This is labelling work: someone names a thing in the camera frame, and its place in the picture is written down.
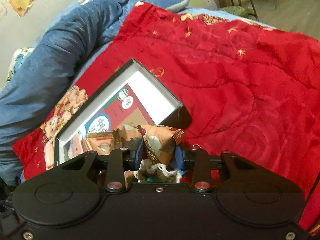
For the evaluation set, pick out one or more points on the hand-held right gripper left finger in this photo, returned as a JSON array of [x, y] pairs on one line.
[[139, 155]]

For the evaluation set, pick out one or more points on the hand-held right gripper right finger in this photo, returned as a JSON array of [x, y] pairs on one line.
[[179, 158]]

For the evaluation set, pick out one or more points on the brown and white crocheted scrunchie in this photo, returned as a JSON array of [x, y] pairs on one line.
[[160, 173]]

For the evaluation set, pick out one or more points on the orange snack packet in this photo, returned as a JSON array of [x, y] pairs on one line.
[[160, 140]]

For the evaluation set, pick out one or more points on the black shallow box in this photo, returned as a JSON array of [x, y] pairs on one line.
[[152, 92]]

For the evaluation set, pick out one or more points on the red printed blanket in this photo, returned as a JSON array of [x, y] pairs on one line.
[[237, 80]]

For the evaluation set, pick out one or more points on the blue duvet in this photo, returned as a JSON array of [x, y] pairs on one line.
[[50, 67]]

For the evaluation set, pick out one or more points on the patterned pillow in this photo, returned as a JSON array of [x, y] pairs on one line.
[[18, 60]]

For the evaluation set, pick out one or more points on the green cushion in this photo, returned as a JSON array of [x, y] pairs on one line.
[[233, 10]]

